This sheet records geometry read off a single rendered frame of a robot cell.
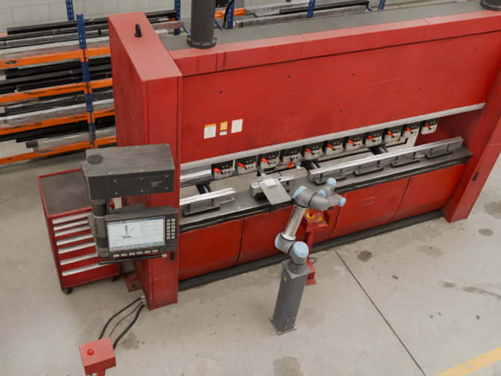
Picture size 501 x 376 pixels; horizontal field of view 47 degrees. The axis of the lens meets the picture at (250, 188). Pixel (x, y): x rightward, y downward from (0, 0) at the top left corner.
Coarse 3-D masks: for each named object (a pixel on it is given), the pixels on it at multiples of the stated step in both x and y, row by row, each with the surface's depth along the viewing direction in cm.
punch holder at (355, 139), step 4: (348, 136) 483; (352, 136) 483; (356, 136) 486; (360, 136) 488; (344, 140) 491; (352, 140) 487; (356, 140) 490; (360, 140) 492; (344, 144) 492; (348, 144) 488; (356, 144) 492; (360, 144) 495; (344, 148) 494; (348, 148) 493; (352, 148) 494; (356, 148) 497
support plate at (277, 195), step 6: (276, 180) 483; (264, 186) 476; (282, 186) 478; (264, 192) 470; (270, 192) 471; (276, 192) 472; (282, 192) 472; (270, 198) 466; (276, 198) 466; (282, 198) 467; (288, 198) 468
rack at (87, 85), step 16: (176, 0) 588; (80, 16) 504; (176, 16) 598; (80, 32) 514; (176, 32) 612; (80, 48) 525; (96, 48) 531; (0, 64) 502; (16, 64) 508; (96, 80) 556; (112, 80) 560; (0, 96) 522; (16, 96) 528; (32, 96) 535; (96, 112) 577; (112, 112) 584; (0, 128) 543; (16, 128) 550; (32, 128) 557; (80, 144) 593; (96, 144) 601; (0, 160) 565; (16, 160) 573
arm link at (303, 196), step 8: (296, 192) 421; (304, 192) 419; (312, 192) 419; (296, 200) 423; (304, 200) 418; (296, 208) 425; (304, 208) 422; (296, 216) 426; (288, 224) 431; (296, 224) 429; (288, 232) 432; (280, 240) 435; (288, 240) 432; (280, 248) 437; (288, 248) 433
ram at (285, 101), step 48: (384, 48) 432; (432, 48) 453; (480, 48) 477; (192, 96) 388; (240, 96) 406; (288, 96) 424; (336, 96) 445; (384, 96) 467; (432, 96) 493; (480, 96) 520; (192, 144) 417; (240, 144) 437
